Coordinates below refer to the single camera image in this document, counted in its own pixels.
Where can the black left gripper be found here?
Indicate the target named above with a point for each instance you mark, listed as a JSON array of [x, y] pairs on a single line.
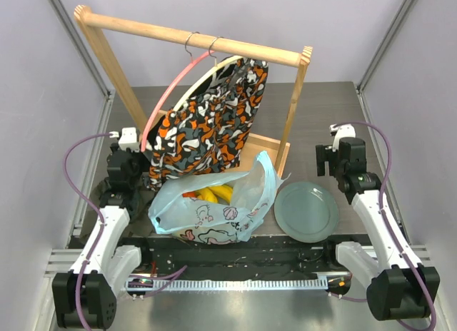
[[146, 160]]

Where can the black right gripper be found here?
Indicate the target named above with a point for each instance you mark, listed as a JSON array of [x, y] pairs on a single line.
[[322, 160]]

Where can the light blue cartoon plastic bag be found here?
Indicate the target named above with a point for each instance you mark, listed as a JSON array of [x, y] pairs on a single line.
[[201, 221]]

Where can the yellow fake banana bunch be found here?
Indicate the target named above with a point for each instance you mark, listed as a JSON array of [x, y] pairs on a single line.
[[212, 194]]

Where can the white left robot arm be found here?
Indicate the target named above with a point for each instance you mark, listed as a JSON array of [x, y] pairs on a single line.
[[85, 297]]

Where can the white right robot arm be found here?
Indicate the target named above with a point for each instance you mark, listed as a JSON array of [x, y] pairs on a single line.
[[398, 285]]

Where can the orange fake fruit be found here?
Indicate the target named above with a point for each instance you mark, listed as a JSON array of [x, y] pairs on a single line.
[[191, 194]]

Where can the pink clothes hanger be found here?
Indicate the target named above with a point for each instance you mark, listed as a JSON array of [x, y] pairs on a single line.
[[169, 89]]

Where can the olive green crumpled cloth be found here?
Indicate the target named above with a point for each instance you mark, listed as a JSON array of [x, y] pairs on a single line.
[[140, 224]]

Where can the grey-green round plate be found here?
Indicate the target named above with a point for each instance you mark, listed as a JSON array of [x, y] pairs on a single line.
[[306, 212]]

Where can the wooden clothes rack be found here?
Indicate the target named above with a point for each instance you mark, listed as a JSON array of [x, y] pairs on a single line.
[[92, 26]]

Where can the orange camouflage patterned garment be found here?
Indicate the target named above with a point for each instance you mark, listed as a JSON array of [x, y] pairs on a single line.
[[208, 133]]

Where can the cream clothes hanger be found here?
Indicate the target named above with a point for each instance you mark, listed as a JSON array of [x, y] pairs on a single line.
[[210, 74]]

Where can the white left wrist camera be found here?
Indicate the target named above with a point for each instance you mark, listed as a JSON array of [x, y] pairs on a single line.
[[127, 139]]

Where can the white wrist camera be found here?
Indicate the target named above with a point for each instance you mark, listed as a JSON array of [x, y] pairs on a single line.
[[127, 139], [339, 132]]

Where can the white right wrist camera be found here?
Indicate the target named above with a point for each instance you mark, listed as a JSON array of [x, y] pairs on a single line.
[[339, 132]]

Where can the slotted white cable duct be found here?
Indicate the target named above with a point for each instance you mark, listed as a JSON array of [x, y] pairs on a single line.
[[320, 283]]

